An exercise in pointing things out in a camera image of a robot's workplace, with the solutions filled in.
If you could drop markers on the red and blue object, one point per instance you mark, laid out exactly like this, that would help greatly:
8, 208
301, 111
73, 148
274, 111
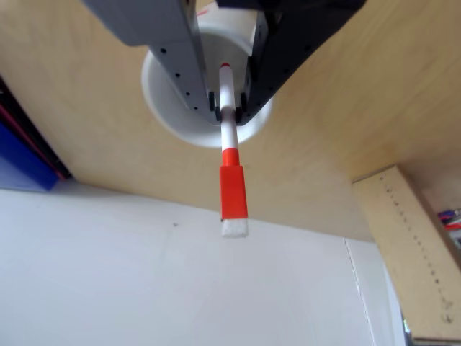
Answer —
450, 218

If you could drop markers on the blue flat box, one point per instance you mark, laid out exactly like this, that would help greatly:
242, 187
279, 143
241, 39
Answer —
21, 158

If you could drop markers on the white marker with red cap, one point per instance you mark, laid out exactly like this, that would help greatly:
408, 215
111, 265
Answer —
234, 191

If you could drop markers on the white mug with pink heart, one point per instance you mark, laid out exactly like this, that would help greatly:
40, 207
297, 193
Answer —
158, 93

